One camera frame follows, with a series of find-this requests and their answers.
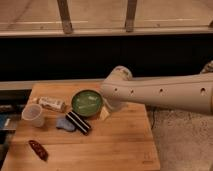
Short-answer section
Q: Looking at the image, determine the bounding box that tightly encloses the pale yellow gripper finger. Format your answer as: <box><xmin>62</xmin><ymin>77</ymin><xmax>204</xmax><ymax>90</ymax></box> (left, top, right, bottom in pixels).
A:
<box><xmin>99</xmin><ymin>107</ymin><xmax>110</xmax><ymax>121</ymax></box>

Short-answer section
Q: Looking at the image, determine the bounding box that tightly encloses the white ceramic cup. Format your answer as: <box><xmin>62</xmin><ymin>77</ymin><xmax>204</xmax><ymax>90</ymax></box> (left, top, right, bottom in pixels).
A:
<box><xmin>21</xmin><ymin>104</ymin><xmax>45</xmax><ymax>127</ymax></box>

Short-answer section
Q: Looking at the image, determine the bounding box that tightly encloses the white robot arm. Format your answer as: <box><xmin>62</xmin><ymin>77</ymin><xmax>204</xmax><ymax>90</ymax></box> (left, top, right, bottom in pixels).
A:
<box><xmin>100</xmin><ymin>66</ymin><xmax>213</xmax><ymax>115</ymax></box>

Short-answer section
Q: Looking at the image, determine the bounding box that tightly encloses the green ceramic bowl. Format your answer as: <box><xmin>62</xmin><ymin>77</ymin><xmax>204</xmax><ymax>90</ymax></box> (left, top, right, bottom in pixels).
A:
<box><xmin>71</xmin><ymin>90</ymin><xmax>103</xmax><ymax>117</ymax></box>

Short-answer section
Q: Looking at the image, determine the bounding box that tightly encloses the black white striped block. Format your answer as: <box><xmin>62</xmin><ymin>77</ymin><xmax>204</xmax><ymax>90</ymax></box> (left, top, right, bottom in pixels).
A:
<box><xmin>65</xmin><ymin>111</ymin><xmax>91</xmax><ymax>135</ymax></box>

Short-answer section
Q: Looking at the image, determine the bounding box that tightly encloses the wooden cutting board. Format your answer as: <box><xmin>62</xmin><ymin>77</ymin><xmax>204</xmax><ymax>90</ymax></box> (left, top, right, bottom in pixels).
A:
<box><xmin>1</xmin><ymin>82</ymin><xmax>161</xmax><ymax>171</ymax></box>

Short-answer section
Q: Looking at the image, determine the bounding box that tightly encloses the blue cloth piece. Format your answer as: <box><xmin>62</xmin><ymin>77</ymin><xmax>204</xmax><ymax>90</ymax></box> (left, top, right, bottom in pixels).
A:
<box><xmin>56</xmin><ymin>116</ymin><xmax>76</xmax><ymax>132</ymax></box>

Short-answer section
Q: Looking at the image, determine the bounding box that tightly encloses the dark red chili pepper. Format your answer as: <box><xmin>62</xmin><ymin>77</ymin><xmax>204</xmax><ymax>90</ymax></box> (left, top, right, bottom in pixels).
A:
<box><xmin>28</xmin><ymin>140</ymin><xmax>48</xmax><ymax>161</ymax></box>

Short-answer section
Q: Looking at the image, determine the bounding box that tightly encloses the left metal post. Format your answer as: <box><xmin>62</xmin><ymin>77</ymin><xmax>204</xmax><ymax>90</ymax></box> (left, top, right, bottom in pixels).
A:
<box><xmin>57</xmin><ymin>0</ymin><xmax>73</xmax><ymax>34</ymax></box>

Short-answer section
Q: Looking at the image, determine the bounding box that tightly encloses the metal post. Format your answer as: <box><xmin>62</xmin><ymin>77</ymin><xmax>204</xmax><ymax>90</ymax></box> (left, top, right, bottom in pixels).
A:
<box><xmin>125</xmin><ymin>0</ymin><xmax>137</xmax><ymax>32</ymax></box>
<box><xmin>57</xmin><ymin>0</ymin><xmax>73</xmax><ymax>34</ymax></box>

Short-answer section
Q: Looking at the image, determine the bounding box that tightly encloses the right metal post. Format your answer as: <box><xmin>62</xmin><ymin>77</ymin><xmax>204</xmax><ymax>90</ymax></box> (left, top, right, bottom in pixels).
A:
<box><xmin>125</xmin><ymin>0</ymin><xmax>137</xmax><ymax>32</ymax></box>

